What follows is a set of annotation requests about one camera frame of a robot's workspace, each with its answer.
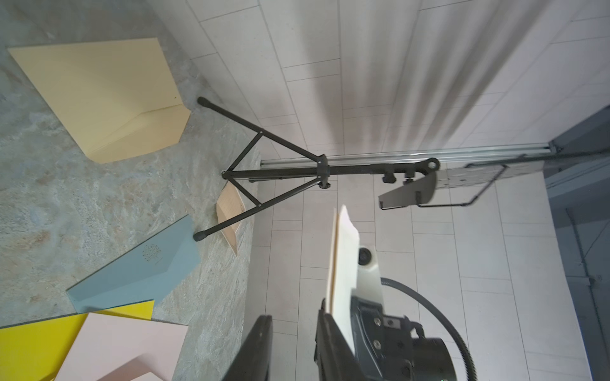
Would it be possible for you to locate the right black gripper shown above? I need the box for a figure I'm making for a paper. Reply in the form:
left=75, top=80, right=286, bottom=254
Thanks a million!
left=350, top=297, right=457, bottom=380

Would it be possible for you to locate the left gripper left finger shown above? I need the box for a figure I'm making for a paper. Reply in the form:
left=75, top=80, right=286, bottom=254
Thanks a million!
left=222, top=315, right=273, bottom=381

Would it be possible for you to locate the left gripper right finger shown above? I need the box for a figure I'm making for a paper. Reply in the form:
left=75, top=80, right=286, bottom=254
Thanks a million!
left=314, top=298, right=367, bottom=380

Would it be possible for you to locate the pink envelope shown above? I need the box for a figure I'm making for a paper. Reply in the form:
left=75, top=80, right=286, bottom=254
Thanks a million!
left=56, top=313, right=188, bottom=380

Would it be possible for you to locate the kraft tan envelope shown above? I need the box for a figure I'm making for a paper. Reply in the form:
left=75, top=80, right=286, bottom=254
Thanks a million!
left=9, top=37, right=191, bottom=164

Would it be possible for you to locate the light teal envelope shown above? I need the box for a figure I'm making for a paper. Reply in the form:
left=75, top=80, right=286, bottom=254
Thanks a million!
left=67, top=215, right=201, bottom=314

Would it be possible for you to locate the yellow envelope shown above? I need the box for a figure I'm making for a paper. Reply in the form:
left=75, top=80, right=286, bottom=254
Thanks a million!
left=1, top=300, right=173, bottom=380

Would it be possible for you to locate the black perforated music stand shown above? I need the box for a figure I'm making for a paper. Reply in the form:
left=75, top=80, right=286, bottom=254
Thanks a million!
left=193, top=97, right=609, bottom=241

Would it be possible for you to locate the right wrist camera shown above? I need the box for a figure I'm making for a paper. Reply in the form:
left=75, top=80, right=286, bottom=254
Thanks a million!
left=353, top=246, right=384, bottom=304

